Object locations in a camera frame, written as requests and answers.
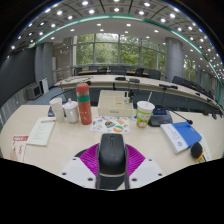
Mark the black computer mouse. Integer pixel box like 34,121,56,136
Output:
95,133,130,191

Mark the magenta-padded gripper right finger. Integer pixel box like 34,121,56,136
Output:
124,143,166,190

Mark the black conference desk unit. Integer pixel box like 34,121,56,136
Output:
148,109,174,128

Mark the black gooseneck microphone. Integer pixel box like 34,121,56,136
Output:
161,103,194,126

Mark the blue and white book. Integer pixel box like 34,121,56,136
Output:
159,121,203,155

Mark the group of ceiling lights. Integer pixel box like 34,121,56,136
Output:
9,0,224,71

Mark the white paper cup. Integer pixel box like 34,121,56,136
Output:
49,97,66,123

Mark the red and white pamphlet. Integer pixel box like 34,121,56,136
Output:
9,134,30,163

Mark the red drink bottle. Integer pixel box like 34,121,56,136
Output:
75,82,93,126

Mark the colourful sticker sheet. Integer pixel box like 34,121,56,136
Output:
89,115,132,135

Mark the black handheld microphone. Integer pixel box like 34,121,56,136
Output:
190,141,208,164

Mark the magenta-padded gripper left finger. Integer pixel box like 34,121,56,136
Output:
59,143,101,190

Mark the green white cup with straw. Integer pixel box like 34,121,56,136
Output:
135,92,156,129

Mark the group of dark chairs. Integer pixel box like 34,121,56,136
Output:
74,64,222,104

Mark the white leaflet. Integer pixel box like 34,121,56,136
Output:
26,116,57,147

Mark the beige cardboard box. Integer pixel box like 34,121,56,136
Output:
97,89,135,118

